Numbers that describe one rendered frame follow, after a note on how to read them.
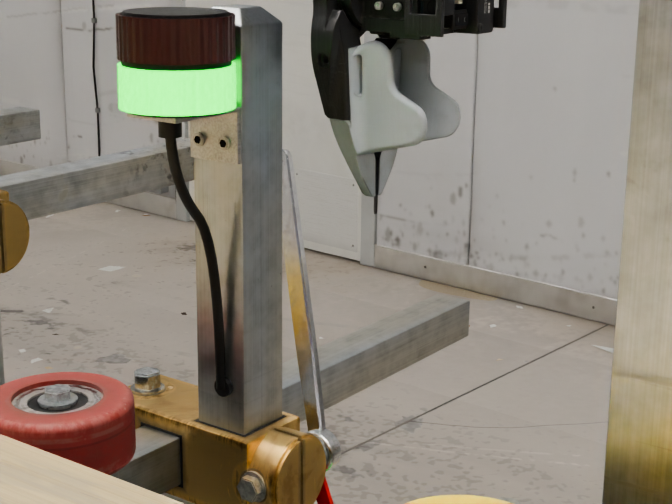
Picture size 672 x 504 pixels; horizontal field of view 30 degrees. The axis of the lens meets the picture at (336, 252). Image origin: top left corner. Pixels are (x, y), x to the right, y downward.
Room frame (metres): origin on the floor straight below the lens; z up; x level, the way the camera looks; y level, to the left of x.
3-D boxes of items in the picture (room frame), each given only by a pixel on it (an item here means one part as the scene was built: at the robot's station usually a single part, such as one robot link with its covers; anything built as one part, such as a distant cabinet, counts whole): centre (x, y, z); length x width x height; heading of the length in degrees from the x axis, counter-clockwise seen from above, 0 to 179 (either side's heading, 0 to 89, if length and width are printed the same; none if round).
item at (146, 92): (0.64, 0.08, 1.07); 0.06 x 0.06 x 0.02
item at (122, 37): (0.64, 0.08, 1.10); 0.06 x 0.06 x 0.02
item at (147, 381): (0.72, 0.12, 0.88); 0.02 x 0.02 x 0.01
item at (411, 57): (0.72, -0.04, 1.04); 0.06 x 0.03 x 0.09; 54
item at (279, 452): (0.69, 0.07, 0.85); 0.13 x 0.06 x 0.05; 54
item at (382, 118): (0.70, -0.03, 1.04); 0.06 x 0.03 x 0.09; 54
